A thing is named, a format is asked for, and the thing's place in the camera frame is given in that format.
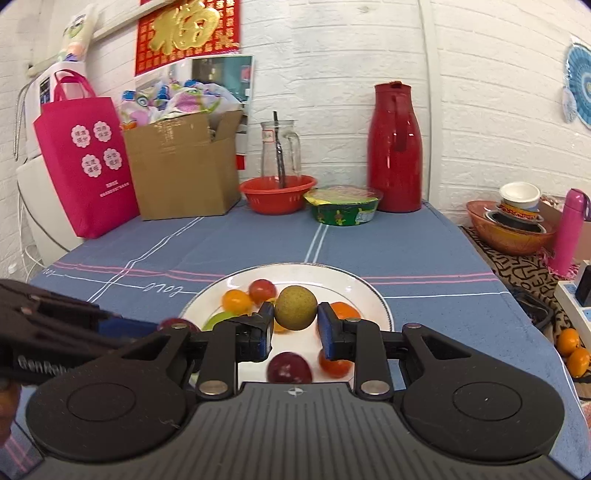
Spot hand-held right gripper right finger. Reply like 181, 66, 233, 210
317, 302, 472, 400

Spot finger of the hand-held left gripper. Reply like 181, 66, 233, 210
0, 279, 160, 342

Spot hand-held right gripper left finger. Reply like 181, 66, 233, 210
122, 301, 276, 400

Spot large orange mandarin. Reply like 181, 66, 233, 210
330, 301, 362, 321

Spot green apple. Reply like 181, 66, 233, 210
274, 285, 318, 332
202, 311, 241, 330

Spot large dark purple plum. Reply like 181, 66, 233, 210
267, 352, 313, 384

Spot white plate with dark rim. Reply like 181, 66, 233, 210
179, 263, 394, 384

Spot person's left hand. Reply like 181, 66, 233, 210
0, 382, 22, 441

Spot blue checked tablecloth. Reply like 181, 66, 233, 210
9, 200, 580, 462

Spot green instant noodle bowl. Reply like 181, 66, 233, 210
303, 185, 384, 227

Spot red plastic bowl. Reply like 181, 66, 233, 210
239, 175, 318, 215

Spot white appliance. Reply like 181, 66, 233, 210
16, 60, 75, 261

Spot brown cardboard box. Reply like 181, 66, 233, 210
121, 110, 245, 221

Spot metal spoon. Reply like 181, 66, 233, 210
272, 111, 287, 189

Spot glass pitcher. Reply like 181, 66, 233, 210
260, 120, 302, 190

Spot pink tote bag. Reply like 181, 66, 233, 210
33, 69, 140, 239

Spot red thermos jug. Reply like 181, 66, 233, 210
367, 82, 424, 214

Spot brown black patterned cloth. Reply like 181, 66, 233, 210
462, 226, 573, 342

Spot brown plastic bowl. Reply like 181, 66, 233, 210
465, 200, 557, 257

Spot stacked patterned bowls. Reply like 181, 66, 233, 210
482, 203, 548, 236

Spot colourful plastic bags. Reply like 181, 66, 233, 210
121, 79, 243, 134

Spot white power strip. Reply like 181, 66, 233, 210
553, 279, 591, 324

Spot pink thermos bottle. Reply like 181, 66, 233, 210
547, 188, 591, 276

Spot black power adapter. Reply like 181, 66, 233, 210
575, 261, 591, 308

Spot white green printed packet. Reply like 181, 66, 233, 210
59, 4, 100, 63

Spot small blue paper fan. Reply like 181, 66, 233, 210
561, 85, 580, 123

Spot large blue paper fan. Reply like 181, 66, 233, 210
564, 41, 591, 121

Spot red wall poster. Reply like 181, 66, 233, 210
135, 0, 242, 77

